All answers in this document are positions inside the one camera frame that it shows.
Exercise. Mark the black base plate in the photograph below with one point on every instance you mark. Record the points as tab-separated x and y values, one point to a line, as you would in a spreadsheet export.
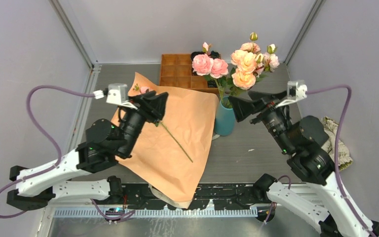
223	196

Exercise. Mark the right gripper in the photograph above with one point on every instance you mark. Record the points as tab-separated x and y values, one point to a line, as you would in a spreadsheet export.
263	100

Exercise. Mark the orange peach flower stem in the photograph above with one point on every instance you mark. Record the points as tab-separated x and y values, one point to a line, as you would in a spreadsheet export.
249	64

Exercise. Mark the teal rolled sock back-right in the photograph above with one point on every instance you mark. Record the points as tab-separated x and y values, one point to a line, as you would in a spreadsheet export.
214	55

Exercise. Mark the orange wooden divider tray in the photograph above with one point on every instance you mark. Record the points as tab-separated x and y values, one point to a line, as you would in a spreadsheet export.
176	70

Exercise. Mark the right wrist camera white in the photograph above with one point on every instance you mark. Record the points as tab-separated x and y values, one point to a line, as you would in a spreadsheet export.
296	91

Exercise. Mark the white pink flower stem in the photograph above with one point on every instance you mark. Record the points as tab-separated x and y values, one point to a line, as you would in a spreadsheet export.
267	62

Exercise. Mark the green rolled sock front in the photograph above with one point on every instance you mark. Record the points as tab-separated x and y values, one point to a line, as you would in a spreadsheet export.
211	83

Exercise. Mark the deep pink flower stem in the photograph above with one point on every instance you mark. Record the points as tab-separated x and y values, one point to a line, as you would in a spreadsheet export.
209	68

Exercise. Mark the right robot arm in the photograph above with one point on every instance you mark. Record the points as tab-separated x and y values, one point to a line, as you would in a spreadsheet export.
303	142

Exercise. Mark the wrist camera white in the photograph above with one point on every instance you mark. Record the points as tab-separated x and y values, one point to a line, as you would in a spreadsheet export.
115	94
296	91

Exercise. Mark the dark rolled sock back-left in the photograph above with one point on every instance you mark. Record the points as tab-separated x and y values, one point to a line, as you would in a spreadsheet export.
196	53

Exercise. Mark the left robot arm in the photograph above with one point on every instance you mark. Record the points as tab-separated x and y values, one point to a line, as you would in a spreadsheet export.
105	143

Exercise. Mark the cream ribbon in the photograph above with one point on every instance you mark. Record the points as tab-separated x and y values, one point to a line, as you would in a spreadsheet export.
181	178

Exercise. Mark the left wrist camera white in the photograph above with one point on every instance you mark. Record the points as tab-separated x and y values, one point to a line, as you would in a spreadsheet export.
115	94

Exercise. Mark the patterned cream cloth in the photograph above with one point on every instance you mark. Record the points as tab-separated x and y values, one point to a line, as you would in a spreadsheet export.
344	158

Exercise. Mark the teal vase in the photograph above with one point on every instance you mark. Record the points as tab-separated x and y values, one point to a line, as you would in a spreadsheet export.
225	118

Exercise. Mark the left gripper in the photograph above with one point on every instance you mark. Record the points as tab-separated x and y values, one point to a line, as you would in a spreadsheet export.
152	107

